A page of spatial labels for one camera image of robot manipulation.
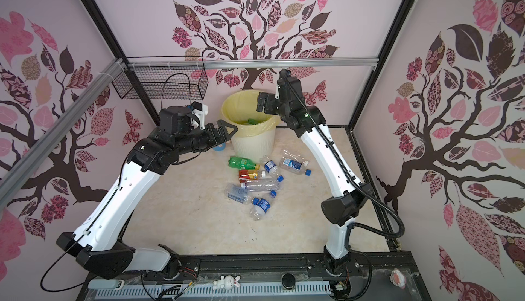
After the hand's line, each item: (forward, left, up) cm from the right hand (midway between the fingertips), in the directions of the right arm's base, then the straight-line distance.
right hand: (271, 95), depth 72 cm
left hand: (-16, +14, -4) cm, 22 cm away
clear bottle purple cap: (-15, +5, -39) cm, 42 cm away
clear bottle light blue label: (-20, +15, -37) cm, 45 cm away
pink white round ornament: (-52, -42, -37) cm, 77 cm away
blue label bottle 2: (-6, -11, -38) cm, 40 cm away
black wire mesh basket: (+25, +56, -8) cm, 62 cm away
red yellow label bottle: (-11, +13, -38) cm, 41 cm away
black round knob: (-53, -4, -32) cm, 62 cm away
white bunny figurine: (-53, +16, -38) cm, 67 cm away
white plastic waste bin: (+2, +8, -33) cm, 34 cm away
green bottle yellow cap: (+18, +10, -30) cm, 36 cm away
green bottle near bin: (-5, +14, -37) cm, 40 cm away
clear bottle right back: (+3, -11, -40) cm, 42 cm away
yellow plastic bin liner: (+18, +15, -22) cm, 32 cm away
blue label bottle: (-7, 0, -38) cm, 39 cm away
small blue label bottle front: (-27, +5, -37) cm, 45 cm away
